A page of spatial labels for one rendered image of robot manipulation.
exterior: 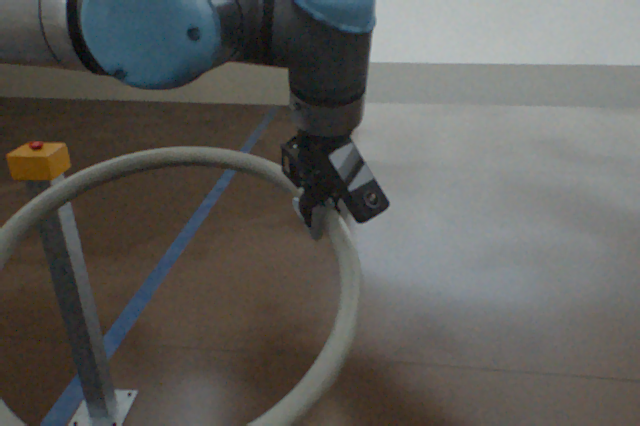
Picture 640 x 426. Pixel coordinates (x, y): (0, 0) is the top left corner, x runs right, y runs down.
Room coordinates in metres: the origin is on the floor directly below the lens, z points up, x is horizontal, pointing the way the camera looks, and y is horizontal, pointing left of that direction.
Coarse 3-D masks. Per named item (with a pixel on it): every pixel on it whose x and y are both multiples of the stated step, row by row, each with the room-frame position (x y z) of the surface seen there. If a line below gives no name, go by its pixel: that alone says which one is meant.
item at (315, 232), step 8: (296, 200) 0.67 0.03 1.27; (296, 208) 0.67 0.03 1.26; (312, 208) 0.62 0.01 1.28; (320, 208) 0.63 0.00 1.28; (312, 216) 0.62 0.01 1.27; (320, 216) 0.64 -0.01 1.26; (304, 224) 0.64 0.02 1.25; (312, 224) 0.63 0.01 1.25; (320, 224) 0.64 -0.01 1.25; (312, 232) 0.64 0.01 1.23; (320, 232) 0.65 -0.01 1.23
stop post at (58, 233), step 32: (32, 160) 1.40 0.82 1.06; (64, 160) 1.49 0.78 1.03; (32, 192) 1.42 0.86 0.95; (64, 224) 1.44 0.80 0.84; (64, 256) 1.42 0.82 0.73; (64, 288) 1.42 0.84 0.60; (64, 320) 1.42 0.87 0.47; (96, 320) 1.49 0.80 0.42; (96, 352) 1.44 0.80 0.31; (96, 384) 1.42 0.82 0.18; (96, 416) 1.42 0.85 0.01
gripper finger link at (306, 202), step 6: (306, 192) 0.61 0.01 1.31; (312, 192) 0.61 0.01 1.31; (300, 198) 0.62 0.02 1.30; (306, 198) 0.60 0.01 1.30; (312, 198) 0.61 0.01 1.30; (300, 204) 0.61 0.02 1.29; (306, 204) 0.61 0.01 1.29; (312, 204) 0.61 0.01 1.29; (318, 204) 0.62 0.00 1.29; (300, 210) 0.62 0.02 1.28; (306, 210) 0.61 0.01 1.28; (306, 216) 0.62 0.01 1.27; (306, 222) 0.62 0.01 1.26
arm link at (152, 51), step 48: (0, 0) 0.42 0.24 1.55; (48, 0) 0.42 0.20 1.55; (96, 0) 0.40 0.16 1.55; (144, 0) 0.40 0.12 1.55; (192, 0) 0.40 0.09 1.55; (0, 48) 0.43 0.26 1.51; (48, 48) 0.42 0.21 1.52; (96, 48) 0.40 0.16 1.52; (144, 48) 0.40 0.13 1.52; (192, 48) 0.40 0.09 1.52
